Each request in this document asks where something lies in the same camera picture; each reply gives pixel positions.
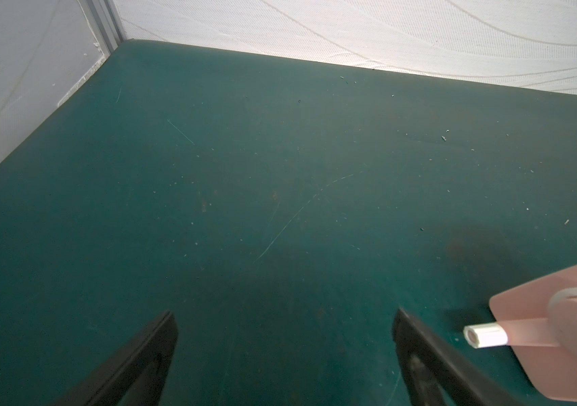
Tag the pink sharpener back row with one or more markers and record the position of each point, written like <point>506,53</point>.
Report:
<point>538,320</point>

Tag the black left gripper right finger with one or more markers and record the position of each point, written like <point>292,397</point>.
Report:
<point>431,368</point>

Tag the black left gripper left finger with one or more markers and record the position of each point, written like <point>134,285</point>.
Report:
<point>135,374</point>

